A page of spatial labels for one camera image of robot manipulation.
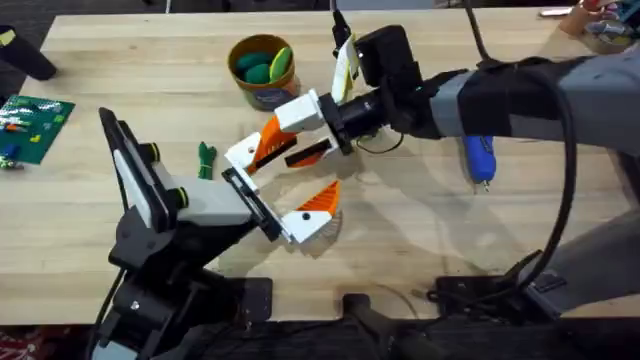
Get green vegetable toy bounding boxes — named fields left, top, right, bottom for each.
left=197, top=141, right=219, bottom=181

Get blue electric screwdriver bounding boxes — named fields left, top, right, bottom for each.
left=460, top=134, right=498, bottom=194

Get brown tub with toys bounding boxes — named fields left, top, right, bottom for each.
left=227, top=33, right=302, bottom=112

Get green board with blocks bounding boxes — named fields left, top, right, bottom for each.
left=0, top=94, right=76, bottom=171

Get black bar with yellow label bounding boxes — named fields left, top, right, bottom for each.
left=0, top=24, right=58, bottom=82

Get heap of colourful items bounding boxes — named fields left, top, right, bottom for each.
left=558, top=0, right=640, bottom=55

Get thin black cable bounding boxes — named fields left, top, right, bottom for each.
left=354, top=132, right=405, bottom=155

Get black mounting rail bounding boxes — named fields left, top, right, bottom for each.
left=169, top=273, right=640, bottom=360

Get thick black cable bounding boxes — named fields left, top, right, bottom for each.
left=494, top=54, right=579, bottom=299

